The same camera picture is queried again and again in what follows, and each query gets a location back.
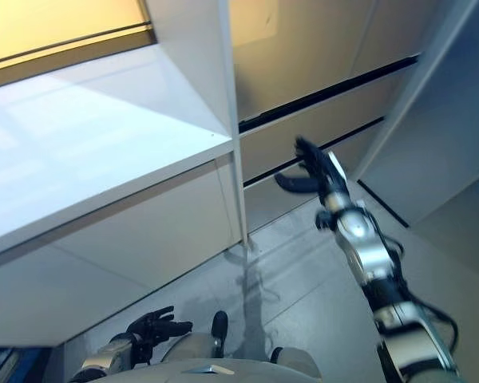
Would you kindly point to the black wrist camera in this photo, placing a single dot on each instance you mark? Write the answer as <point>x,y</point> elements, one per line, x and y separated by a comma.
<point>143,351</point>
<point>323,218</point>

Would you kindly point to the silver robot torso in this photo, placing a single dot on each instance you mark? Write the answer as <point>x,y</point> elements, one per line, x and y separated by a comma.
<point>207,373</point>

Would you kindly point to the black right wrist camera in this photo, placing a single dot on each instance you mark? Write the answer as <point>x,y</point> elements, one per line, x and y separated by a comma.
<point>323,218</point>

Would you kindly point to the tall silver cabinet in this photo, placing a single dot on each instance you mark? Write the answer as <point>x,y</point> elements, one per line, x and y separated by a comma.
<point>443,119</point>

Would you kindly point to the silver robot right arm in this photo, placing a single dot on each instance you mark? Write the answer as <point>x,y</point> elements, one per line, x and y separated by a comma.
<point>367,251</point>

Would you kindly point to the robot right leg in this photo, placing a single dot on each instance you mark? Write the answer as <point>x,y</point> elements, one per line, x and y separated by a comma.
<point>291,359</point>

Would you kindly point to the yellow lit window panel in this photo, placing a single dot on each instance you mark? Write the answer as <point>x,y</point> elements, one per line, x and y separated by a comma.
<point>44,24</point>

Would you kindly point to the white counter cabinet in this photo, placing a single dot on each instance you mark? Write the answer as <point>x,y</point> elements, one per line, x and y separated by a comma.
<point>104,139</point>

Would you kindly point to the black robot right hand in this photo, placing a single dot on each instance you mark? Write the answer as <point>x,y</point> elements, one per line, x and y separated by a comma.
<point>319,171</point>

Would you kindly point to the white vertical cabinet panel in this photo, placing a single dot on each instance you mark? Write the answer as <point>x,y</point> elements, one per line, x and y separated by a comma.
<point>191,60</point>

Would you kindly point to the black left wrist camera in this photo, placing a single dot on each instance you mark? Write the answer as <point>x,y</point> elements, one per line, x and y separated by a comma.
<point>143,351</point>

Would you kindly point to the blue metal frame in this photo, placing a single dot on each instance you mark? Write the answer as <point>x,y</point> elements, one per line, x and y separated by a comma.
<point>8,365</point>

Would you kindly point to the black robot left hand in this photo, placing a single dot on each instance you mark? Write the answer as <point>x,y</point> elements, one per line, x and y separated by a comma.
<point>155,325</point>

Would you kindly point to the steel fridge drawer front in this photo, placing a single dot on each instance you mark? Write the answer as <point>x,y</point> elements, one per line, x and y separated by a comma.
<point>271,203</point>

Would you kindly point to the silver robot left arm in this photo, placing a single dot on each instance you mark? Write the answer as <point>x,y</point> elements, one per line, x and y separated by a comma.
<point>104,357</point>

